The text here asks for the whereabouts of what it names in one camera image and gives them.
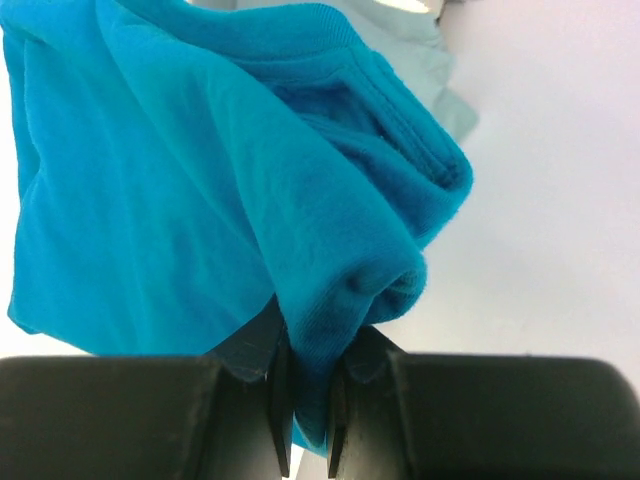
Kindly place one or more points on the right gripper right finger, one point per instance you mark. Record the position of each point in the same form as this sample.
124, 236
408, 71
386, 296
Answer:
399, 415

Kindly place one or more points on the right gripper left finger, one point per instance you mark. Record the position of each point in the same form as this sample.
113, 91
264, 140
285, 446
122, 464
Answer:
224, 415

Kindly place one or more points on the bright blue t shirt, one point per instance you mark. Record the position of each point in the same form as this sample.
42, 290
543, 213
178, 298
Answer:
179, 167

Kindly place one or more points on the folded teal t shirt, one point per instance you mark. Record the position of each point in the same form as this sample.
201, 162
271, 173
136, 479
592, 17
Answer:
407, 35

